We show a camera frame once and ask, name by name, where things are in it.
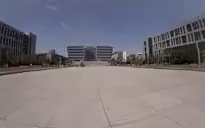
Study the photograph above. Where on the wide grey building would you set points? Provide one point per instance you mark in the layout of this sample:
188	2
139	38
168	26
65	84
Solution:
90	53

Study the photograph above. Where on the vehicle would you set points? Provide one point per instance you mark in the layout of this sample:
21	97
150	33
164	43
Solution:
82	63

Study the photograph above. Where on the pale building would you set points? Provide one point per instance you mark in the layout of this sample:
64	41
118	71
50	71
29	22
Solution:
120	55

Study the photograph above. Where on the pale concrete slab plaza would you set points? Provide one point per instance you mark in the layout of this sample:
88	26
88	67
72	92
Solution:
100	90

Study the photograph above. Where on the row of small trees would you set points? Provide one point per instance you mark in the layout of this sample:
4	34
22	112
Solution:
23	60
176	56

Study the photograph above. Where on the dark verge strip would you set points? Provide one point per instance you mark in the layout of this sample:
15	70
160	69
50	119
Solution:
183	67
13	70

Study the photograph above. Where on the white office building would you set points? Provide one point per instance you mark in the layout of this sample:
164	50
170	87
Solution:
180	38

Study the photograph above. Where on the pale pole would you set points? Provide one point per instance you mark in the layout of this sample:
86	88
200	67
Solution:
198	53

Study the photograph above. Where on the dark glass building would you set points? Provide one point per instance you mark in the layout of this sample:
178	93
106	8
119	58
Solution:
6	38

